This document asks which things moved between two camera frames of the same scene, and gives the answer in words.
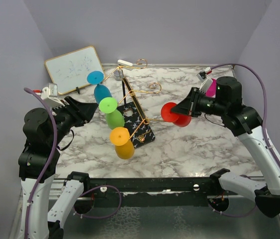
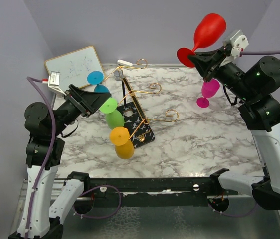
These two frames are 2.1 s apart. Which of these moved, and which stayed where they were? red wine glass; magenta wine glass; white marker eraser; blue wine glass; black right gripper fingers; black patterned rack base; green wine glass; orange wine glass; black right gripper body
Moved: black right gripper fingers; red wine glass; black right gripper body
Stayed: orange wine glass; magenta wine glass; blue wine glass; green wine glass; black patterned rack base; white marker eraser
